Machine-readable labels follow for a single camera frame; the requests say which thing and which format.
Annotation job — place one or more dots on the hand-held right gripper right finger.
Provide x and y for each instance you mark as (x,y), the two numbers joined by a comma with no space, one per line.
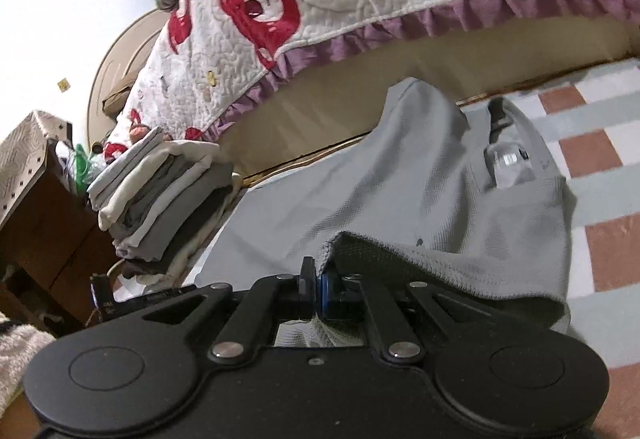
(327,290)

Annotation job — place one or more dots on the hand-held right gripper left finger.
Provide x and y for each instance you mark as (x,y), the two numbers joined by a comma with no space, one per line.
(307,286)

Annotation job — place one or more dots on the grey ribbed sock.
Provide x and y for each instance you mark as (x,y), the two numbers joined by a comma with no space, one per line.
(400,179)

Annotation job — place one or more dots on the stack of folded clothes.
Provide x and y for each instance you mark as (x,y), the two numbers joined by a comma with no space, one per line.
(160,199)

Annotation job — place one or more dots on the wooden nightstand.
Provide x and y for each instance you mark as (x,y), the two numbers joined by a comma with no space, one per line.
(50,239)

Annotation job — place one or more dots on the white fluffy cloth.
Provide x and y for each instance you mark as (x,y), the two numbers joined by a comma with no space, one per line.
(20,359)

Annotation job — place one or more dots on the green plastic bag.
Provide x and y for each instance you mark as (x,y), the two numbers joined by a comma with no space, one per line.
(82,166)

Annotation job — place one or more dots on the patterned white cloth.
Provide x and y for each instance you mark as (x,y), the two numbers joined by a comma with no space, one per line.
(25,154)

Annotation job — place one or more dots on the beige bed headboard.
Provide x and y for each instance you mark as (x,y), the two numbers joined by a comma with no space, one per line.
(117,64)

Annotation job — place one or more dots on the striped checked mat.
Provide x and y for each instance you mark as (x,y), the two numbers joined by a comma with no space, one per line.
(600,119)

